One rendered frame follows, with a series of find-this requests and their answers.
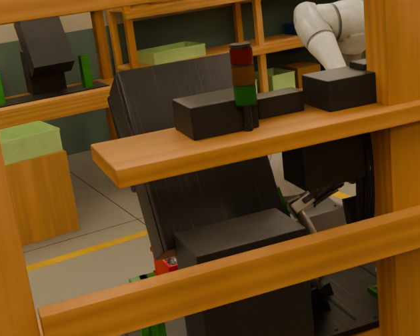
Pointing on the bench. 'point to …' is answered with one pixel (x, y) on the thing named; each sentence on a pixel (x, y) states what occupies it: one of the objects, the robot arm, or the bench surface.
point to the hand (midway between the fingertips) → (302, 205)
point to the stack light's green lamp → (245, 96)
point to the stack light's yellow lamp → (243, 76)
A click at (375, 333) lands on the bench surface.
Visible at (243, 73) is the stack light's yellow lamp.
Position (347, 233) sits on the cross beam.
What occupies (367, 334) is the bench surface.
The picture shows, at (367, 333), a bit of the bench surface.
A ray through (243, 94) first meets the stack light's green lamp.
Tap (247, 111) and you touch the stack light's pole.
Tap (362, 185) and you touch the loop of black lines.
